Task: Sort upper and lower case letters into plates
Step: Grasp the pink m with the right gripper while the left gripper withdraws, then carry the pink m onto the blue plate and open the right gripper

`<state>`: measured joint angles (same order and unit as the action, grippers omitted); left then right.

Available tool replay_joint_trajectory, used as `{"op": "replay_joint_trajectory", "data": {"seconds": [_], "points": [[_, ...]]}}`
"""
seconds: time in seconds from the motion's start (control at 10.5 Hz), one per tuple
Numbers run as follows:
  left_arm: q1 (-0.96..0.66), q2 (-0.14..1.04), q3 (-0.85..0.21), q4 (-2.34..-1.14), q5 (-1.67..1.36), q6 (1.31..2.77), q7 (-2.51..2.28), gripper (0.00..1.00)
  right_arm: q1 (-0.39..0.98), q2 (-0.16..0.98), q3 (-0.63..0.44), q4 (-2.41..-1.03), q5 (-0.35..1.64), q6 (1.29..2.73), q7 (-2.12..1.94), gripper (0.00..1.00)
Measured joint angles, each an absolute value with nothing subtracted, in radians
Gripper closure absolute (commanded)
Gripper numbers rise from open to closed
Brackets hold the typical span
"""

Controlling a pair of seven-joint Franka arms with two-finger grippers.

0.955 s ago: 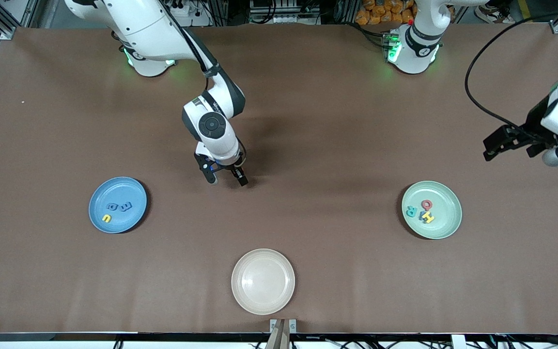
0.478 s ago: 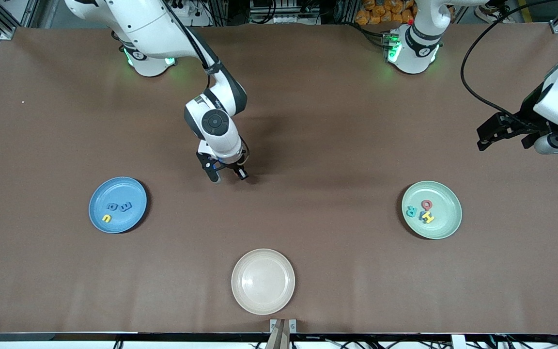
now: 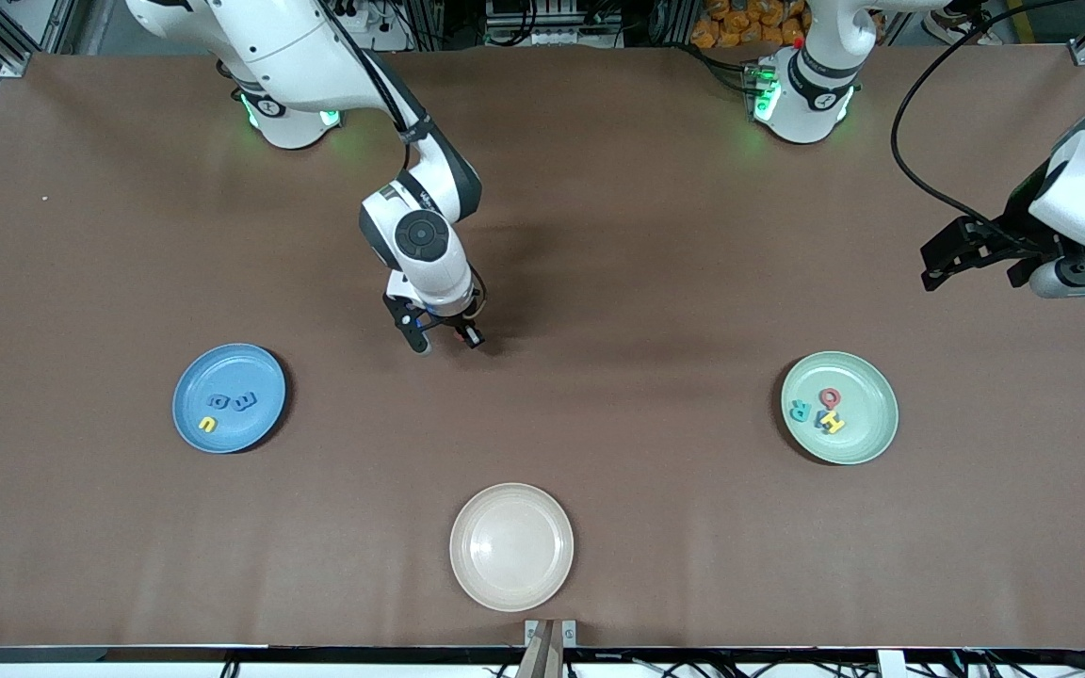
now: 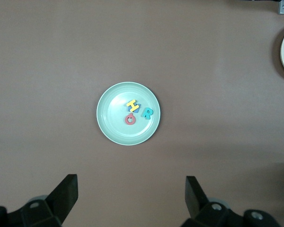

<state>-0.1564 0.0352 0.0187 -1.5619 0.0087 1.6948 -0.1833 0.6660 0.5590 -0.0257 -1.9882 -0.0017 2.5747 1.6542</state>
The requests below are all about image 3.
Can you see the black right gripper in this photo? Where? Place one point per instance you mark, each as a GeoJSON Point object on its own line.
{"type": "Point", "coordinates": [460, 323]}

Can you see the small metal mounting bracket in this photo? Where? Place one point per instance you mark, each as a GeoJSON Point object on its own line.
{"type": "Point", "coordinates": [569, 633]}

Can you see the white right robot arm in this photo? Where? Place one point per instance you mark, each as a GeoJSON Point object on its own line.
{"type": "Point", "coordinates": [439, 268]}

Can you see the tan wooden post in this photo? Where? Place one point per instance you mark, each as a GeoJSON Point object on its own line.
{"type": "Point", "coordinates": [542, 659]}

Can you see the yellow foam letter H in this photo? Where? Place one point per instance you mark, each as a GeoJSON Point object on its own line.
{"type": "Point", "coordinates": [832, 423]}

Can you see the blue round plate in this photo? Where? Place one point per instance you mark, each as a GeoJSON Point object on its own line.
{"type": "Point", "coordinates": [241, 433]}

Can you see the blue foam lowercase m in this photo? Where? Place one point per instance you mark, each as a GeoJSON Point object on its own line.
{"type": "Point", "coordinates": [243, 401]}

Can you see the pale green round plate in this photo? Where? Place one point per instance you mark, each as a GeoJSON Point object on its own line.
{"type": "Point", "coordinates": [867, 424]}

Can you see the white power strip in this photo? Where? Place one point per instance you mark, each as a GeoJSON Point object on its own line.
{"type": "Point", "coordinates": [382, 28]}

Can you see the beige round plate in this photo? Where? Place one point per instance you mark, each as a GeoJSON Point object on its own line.
{"type": "Point", "coordinates": [511, 548]}

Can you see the teal foam letter R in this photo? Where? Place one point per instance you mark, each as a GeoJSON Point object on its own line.
{"type": "Point", "coordinates": [800, 411]}

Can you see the black electronics rack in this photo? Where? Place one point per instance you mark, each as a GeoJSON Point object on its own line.
{"type": "Point", "coordinates": [552, 19]}

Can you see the pile of orange bags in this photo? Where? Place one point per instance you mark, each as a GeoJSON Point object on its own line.
{"type": "Point", "coordinates": [731, 24]}

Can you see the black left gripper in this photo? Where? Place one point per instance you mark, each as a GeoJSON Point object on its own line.
{"type": "Point", "coordinates": [1016, 236]}

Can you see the red foam letter Q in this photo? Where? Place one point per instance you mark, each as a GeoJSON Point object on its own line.
{"type": "Point", "coordinates": [830, 397]}

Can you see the blue foam lowercase a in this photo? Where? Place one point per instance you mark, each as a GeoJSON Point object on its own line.
{"type": "Point", "coordinates": [219, 402]}

